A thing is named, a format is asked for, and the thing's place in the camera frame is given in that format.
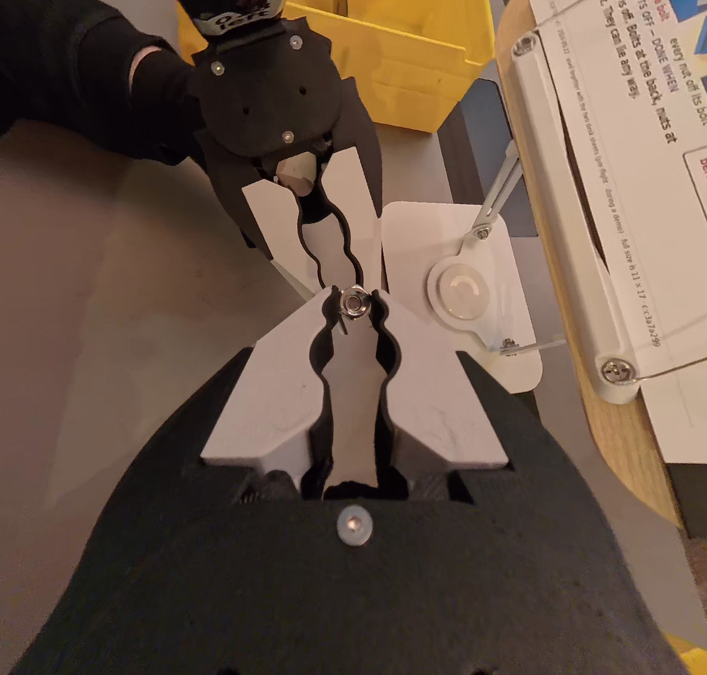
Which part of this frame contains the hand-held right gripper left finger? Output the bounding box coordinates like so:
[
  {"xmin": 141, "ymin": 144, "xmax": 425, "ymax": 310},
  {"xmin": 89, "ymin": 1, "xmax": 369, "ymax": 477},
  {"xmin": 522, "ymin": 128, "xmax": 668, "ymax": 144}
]
[{"xmin": 200, "ymin": 286, "xmax": 339, "ymax": 490}]

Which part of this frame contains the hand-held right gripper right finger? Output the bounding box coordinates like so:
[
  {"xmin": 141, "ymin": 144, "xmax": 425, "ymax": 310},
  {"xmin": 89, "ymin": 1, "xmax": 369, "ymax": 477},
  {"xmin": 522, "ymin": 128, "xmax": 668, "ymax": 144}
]
[{"xmin": 376, "ymin": 290, "xmax": 509, "ymax": 483}]

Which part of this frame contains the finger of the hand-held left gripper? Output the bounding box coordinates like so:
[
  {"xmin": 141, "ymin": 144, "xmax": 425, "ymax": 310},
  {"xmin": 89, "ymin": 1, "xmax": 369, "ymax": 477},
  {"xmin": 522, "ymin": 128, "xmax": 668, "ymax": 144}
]
[
  {"xmin": 316, "ymin": 144, "xmax": 386, "ymax": 295},
  {"xmin": 241, "ymin": 153, "xmax": 332, "ymax": 302}
]

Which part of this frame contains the steel hex bolt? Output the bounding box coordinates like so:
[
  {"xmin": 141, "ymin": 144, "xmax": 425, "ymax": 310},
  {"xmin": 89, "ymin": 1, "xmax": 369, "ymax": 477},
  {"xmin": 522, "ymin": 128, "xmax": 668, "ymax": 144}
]
[{"xmin": 338, "ymin": 286, "xmax": 371, "ymax": 323}]

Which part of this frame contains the yellow divided plastic bin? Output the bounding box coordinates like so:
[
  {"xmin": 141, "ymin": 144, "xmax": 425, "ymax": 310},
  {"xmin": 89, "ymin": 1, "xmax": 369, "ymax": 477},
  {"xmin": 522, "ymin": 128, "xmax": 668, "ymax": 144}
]
[{"xmin": 177, "ymin": 0, "xmax": 496, "ymax": 134}]

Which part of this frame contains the person's left hand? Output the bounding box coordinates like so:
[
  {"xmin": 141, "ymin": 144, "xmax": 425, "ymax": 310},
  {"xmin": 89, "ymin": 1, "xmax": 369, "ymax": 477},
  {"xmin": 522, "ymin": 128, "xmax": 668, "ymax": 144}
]
[{"xmin": 77, "ymin": 14, "xmax": 210, "ymax": 166}]

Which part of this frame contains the white stand with instruction sheet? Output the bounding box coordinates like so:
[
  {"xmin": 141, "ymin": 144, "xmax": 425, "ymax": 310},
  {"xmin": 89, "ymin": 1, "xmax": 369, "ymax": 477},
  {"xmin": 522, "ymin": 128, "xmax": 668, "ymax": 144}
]
[{"xmin": 381, "ymin": 0, "xmax": 707, "ymax": 529}]

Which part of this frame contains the printed instruction sheet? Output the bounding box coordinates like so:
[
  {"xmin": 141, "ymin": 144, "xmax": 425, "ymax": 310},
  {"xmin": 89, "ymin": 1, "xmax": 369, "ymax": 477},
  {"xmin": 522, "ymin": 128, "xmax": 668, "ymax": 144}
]
[{"xmin": 528, "ymin": 0, "xmax": 707, "ymax": 466}]

